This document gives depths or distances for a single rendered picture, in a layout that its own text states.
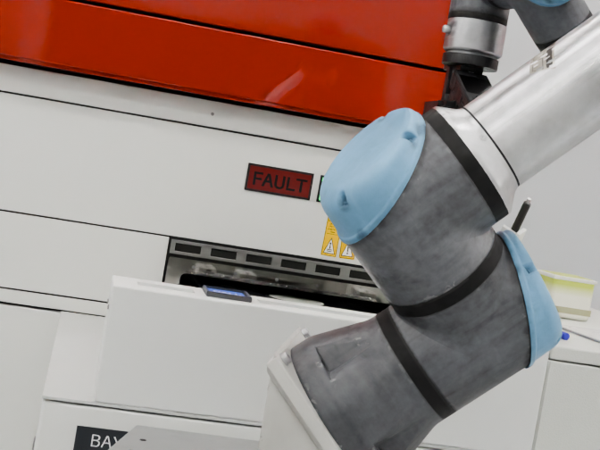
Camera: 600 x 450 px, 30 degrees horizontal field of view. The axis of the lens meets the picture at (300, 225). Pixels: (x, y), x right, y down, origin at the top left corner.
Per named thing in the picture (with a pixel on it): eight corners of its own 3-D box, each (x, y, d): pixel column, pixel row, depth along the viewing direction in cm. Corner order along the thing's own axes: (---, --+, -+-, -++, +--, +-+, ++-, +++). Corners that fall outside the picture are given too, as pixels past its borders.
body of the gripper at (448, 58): (469, 155, 149) (486, 65, 148) (492, 156, 140) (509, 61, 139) (414, 145, 147) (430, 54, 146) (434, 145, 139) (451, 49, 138)
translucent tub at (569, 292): (529, 309, 184) (536, 268, 184) (570, 315, 186) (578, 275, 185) (546, 316, 177) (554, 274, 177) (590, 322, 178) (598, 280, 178)
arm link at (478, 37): (515, 26, 139) (454, 13, 138) (509, 62, 139) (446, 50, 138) (495, 31, 146) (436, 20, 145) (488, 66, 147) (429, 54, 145)
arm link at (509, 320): (470, 436, 102) (597, 354, 100) (392, 329, 97) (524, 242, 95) (440, 373, 113) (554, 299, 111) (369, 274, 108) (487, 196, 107)
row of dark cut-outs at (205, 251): (169, 252, 194) (171, 238, 194) (409, 289, 203) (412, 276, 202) (169, 253, 194) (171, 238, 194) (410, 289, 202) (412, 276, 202)
